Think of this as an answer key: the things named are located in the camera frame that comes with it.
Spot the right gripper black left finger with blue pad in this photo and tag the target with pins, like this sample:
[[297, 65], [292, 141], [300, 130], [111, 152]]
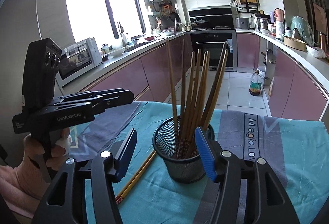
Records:
[[65, 200]]

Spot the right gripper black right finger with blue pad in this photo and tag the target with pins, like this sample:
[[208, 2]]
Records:
[[248, 187]]

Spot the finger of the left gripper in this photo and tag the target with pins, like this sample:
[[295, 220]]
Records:
[[74, 113], [108, 98]]

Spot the wooden chopstick red end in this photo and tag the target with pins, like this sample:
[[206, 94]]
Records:
[[218, 90]]

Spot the pink sleeve forearm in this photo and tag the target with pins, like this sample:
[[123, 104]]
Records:
[[19, 202]]

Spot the left hand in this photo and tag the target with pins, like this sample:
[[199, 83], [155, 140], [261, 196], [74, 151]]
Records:
[[48, 164]]

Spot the white bowl on counter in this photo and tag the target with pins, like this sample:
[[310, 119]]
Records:
[[116, 52]]

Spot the silver microwave oven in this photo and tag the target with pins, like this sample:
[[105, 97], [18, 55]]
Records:
[[78, 59]]

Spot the teal grey tablecloth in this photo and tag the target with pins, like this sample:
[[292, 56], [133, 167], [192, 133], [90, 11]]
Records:
[[296, 150]]

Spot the black mesh utensil holder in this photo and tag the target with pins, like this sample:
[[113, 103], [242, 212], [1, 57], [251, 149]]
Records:
[[182, 168]]

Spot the black built-in oven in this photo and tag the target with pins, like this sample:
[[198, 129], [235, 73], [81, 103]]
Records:
[[214, 41]]

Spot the oil bottle on floor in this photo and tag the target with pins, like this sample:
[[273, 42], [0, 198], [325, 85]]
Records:
[[256, 81]]

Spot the black range hood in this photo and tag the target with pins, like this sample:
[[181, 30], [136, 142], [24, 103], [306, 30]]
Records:
[[215, 17]]

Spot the white plastic bag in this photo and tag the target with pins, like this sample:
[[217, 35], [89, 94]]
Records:
[[315, 52]]

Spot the wooden tray on counter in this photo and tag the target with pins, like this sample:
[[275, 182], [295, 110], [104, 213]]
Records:
[[295, 43]]

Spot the black shelf rack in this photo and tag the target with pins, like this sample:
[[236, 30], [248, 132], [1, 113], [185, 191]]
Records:
[[246, 6]]

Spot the pink kettle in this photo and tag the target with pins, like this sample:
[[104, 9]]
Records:
[[279, 16]]

